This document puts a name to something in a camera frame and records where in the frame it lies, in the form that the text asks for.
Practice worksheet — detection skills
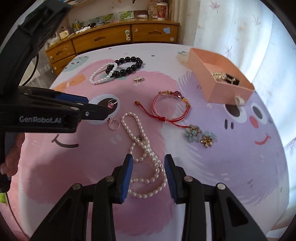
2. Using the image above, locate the small gold charm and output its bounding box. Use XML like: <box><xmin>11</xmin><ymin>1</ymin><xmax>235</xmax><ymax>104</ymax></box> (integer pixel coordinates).
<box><xmin>133</xmin><ymin>76</ymin><xmax>144</xmax><ymax>83</ymax></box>

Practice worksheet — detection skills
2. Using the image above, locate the black bead bracelet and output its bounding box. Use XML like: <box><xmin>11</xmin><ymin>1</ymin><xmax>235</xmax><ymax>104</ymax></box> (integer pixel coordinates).
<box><xmin>105</xmin><ymin>56</ymin><xmax>144</xmax><ymax>78</ymax></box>

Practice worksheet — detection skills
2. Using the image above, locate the pink plastic tray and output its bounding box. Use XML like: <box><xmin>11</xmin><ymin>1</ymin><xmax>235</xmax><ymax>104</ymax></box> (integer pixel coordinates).
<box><xmin>187</xmin><ymin>48</ymin><xmax>254</xmax><ymax>105</ymax></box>

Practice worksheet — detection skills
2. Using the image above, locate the red white mug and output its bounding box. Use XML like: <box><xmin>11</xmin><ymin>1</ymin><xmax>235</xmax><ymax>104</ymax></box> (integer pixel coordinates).
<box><xmin>156</xmin><ymin>2</ymin><xmax>168</xmax><ymax>19</ymax></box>

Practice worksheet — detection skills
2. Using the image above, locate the flower earrings pair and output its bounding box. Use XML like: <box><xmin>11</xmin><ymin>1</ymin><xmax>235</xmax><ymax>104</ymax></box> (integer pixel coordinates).
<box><xmin>184</xmin><ymin>125</ymin><xmax>217</xmax><ymax>148</ymax></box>

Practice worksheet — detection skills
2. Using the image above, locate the silver ring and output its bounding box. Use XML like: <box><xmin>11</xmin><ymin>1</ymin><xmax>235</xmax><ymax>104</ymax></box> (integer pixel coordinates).
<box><xmin>107</xmin><ymin>117</ymin><xmax>121</xmax><ymax>131</ymax></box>

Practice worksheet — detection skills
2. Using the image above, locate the cartoon printed tablecloth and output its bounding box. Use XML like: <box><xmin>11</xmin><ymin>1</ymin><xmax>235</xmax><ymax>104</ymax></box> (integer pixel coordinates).
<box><xmin>1</xmin><ymin>44</ymin><xmax>289</xmax><ymax>240</ymax></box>

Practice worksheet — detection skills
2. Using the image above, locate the person's left hand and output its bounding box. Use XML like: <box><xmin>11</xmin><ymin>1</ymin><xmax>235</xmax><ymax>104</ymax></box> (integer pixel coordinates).
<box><xmin>1</xmin><ymin>133</ymin><xmax>25</xmax><ymax>177</ymax></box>

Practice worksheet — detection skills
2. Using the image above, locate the small white pearl bracelet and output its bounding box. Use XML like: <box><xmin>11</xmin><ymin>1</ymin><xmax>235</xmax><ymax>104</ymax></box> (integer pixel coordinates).
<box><xmin>89</xmin><ymin>62</ymin><xmax>118</xmax><ymax>85</ymax></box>

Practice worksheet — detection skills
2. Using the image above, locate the red string bracelet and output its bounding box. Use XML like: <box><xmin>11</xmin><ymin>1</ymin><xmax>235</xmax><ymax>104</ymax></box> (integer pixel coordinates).
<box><xmin>134</xmin><ymin>90</ymin><xmax>192</xmax><ymax>129</ymax></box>

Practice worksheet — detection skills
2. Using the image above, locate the wooden desk with drawers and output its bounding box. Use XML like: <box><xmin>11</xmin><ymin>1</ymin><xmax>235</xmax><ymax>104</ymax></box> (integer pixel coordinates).
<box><xmin>45</xmin><ymin>19</ymin><xmax>180</xmax><ymax>75</ymax></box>

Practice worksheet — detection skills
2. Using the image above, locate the long pearl necklace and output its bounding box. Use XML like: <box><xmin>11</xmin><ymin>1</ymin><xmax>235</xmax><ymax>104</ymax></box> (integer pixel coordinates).
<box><xmin>120</xmin><ymin>111</ymin><xmax>168</xmax><ymax>199</ymax></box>

